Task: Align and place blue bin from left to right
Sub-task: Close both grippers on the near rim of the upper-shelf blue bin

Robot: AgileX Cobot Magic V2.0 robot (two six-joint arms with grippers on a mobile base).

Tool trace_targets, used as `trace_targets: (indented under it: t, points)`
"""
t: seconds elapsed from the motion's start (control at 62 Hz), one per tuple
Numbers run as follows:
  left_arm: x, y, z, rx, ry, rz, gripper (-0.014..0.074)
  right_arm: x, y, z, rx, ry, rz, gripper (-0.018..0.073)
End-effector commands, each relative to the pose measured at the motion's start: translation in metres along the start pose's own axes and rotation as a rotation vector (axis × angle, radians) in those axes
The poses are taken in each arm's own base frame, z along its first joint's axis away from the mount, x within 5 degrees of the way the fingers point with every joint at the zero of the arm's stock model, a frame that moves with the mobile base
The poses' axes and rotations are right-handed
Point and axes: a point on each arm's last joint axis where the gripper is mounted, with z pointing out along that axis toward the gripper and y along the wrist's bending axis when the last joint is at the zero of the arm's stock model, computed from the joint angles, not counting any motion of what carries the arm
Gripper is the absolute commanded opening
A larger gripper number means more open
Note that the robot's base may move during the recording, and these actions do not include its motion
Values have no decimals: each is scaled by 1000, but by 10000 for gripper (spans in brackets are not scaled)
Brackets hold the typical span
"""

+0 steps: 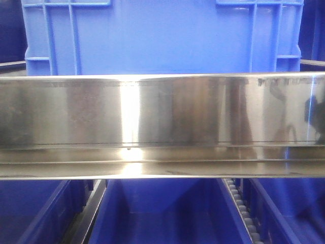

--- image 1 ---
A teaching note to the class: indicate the dark blue bin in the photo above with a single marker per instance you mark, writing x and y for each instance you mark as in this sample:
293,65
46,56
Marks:
311,39
13,37
168,210
40,211
285,210

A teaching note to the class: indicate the dark blue bin lower left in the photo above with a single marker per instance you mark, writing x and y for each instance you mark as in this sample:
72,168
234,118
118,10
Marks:
40,211

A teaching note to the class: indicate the white roller conveyor track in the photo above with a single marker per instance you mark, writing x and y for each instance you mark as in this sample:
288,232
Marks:
242,210

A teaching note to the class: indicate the light blue plastic bin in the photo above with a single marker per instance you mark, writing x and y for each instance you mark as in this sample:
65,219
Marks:
161,37

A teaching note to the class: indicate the stainless steel shelf rail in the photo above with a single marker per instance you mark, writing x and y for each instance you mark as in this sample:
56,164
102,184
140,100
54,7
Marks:
146,126

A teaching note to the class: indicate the dark blue bin lower centre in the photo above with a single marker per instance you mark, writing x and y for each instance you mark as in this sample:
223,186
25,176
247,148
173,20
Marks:
168,210

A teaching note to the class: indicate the steel divider rail lower left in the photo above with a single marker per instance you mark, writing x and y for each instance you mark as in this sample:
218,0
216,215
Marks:
82,225

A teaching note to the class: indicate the dark blue bin upper right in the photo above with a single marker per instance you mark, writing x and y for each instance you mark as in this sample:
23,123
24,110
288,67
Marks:
311,39

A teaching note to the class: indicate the dark blue bin lower right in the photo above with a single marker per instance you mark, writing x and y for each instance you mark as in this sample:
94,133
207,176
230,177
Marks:
285,210

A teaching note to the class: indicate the dark blue bin upper left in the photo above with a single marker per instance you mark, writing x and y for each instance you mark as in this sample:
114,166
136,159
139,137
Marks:
13,37

